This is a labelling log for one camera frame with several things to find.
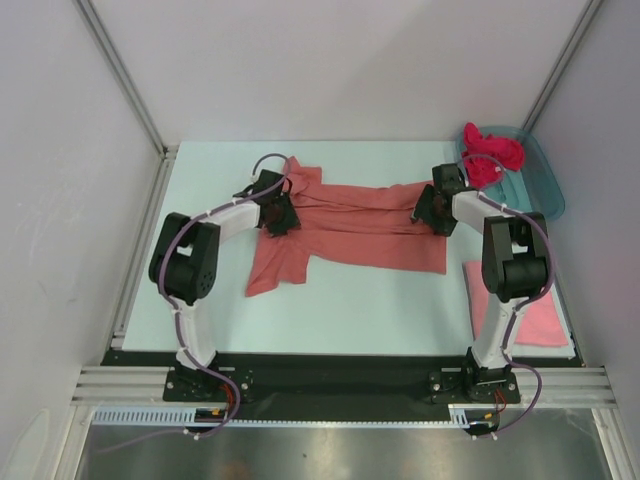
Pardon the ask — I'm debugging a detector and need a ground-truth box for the salmon t shirt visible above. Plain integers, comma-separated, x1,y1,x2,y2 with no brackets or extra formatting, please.
245,157,447,297

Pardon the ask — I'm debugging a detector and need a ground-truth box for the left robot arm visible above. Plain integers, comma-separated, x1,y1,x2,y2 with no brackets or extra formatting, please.
148,170,300,400

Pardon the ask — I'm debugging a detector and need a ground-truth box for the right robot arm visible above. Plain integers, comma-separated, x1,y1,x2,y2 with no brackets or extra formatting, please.
411,163,555,404

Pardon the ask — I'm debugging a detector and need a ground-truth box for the crimson t shirt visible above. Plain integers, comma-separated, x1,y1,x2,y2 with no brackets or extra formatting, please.
461,122,525,189

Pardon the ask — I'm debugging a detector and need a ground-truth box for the teal plastic bin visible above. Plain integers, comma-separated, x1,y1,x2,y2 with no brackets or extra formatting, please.
455,126,565,220

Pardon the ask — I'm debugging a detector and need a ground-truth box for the folded pink t shirt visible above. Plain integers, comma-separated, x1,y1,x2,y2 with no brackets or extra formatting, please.
463,261,569,347

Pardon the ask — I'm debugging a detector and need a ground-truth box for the left aluminium post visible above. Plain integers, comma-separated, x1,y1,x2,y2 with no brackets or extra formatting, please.
74,0,169,156

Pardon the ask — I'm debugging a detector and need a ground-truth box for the aluminium post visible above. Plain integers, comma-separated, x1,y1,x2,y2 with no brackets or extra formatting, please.
521,0,607,132
74,0,169,156

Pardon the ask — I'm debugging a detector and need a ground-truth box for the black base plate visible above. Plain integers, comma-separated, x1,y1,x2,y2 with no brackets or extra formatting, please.
101,350,581,419

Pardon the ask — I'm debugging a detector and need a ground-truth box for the white cable duct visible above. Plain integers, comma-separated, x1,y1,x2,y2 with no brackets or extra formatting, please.
92,404,498,429

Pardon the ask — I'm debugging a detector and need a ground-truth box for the right aluminium post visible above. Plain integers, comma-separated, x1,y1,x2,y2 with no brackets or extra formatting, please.
521,0,607,132

